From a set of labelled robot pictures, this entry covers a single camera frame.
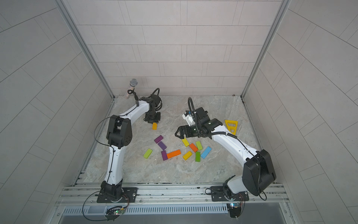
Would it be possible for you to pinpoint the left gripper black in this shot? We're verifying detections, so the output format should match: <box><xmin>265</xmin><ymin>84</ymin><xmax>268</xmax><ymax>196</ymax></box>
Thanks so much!
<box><xmin>146</xmin><ymin>110</ymin><xmax>161</xmax><ymax>124</ymax></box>

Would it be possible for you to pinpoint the purple block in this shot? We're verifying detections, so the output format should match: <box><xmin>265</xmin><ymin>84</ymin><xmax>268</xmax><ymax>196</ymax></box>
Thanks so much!
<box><xmin>161</xmin><ymin>151</ymin><xmax>168</xmax><ymax>161</ymax></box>
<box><xmin>154</xmin><ymin>135</ymin><xmax>164</xmax><ymax>144</ymax></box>
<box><xmin>158</xmin><ymin>141</ymin><xmax>167</xmax><ymax>151</ymax></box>

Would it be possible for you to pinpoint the lime green small block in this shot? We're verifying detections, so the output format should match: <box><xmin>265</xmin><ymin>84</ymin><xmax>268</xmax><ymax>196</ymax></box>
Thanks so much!
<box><xmin>143</xmin><ymin>148</ymin><xmax>153</xmax><ymax>159</ymax></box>

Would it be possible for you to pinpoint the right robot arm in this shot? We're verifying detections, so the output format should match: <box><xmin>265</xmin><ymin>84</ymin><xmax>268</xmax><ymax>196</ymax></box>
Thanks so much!
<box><xmin>175</xmin><ymin>107</ymin><xmax>277</xmax><ymax>199</ymax></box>

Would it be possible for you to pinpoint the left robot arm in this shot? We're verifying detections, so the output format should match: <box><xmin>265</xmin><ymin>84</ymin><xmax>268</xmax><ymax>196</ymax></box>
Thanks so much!
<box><xmin>99</xmin><ymin>94</ymin><xmax>162</xmax><ymax>202</ymax></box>

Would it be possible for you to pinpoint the yellow long block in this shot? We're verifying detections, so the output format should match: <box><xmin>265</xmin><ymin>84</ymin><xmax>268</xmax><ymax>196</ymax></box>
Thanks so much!
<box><xmin>182</xmin><ymin>138</ymin><xmax>190</xmax><ymax>147</ymax></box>

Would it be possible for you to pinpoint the red-orange block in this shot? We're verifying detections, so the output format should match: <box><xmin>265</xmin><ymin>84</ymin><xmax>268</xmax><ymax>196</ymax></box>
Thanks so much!
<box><xmin>189</xmin><ymin>143</ymin><xmax>198</xmax><ymax>153</ymax></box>

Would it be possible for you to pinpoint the lime green flat block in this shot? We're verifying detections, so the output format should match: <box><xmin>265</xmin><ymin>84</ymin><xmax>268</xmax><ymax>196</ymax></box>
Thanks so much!
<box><xmin>195</xmin><ymin>141</ymin><xmax>203</xmax><ymax>150</ymax></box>

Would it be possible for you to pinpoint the orange long block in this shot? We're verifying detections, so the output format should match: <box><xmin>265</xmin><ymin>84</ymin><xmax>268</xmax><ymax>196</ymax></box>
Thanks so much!
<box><xmin>167</xmin><ymin>149</ymin><xmax>181</xmax><ymax>159</ymax></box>

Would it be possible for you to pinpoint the yellow short block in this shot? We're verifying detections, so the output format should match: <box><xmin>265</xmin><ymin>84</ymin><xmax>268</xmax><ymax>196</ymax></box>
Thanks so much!
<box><xmin>183</xmin><ymin>151</ymin><xmax>193</xmax><ymax>160</ymax></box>

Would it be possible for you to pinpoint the light blue block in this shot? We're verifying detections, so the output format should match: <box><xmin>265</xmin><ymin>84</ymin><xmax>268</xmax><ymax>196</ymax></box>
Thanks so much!
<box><xmin>200</xmin><ymin>147</ymin><xmax>212</xmax><ymax>159</ymax></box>

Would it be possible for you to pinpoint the microphone on black stand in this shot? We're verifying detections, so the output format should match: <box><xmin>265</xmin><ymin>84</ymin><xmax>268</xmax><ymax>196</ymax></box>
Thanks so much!
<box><xmin>125</xmin><ymin>78</ymin><xmax>139</xmax><ymax>106</ymax></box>

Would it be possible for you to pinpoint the right circuit board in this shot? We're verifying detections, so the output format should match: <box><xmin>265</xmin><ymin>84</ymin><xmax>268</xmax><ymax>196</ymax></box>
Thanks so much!
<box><xmin>227</xmin><ymin>203</ymin><xmax>242</xmax><ymax>219</ymax></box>

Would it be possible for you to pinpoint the circuit board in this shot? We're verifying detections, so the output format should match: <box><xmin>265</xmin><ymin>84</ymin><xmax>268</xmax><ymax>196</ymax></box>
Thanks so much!
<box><xmin>105</xmin><ymin>206</ymin><xmax>126</xmax><ymax>221</ymax></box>
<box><xmin>227</xmin><ymin>203</ymin><xmax>242</xmax><ymax>219</ymax></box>

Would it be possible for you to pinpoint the left circuit board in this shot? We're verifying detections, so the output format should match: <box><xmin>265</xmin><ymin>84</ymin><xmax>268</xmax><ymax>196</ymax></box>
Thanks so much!
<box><xmin>105</xmin><ymin>206</ymin><xmax>126</xmax><ymax>221</ymax></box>

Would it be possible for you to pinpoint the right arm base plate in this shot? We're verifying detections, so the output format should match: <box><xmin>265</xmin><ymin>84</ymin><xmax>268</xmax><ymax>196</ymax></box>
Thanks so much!
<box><xmin>206</xmin><ymin>186</ymin><xmax>249</xmax><ymax>202</ymax></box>

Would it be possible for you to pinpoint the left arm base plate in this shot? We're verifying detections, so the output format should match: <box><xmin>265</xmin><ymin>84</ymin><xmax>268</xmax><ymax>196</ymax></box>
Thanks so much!
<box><xmin>97</xmin><ymin>187</ymin><xmax>138</xmax><ymax>203</ymax></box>

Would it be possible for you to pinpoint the aluminium rail frame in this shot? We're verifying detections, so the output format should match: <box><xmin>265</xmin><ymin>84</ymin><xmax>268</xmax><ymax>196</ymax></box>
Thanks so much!
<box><xmin>54</xmin><ymin>183</ymin><xmax>290</xmax><ymax>219</ymax></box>

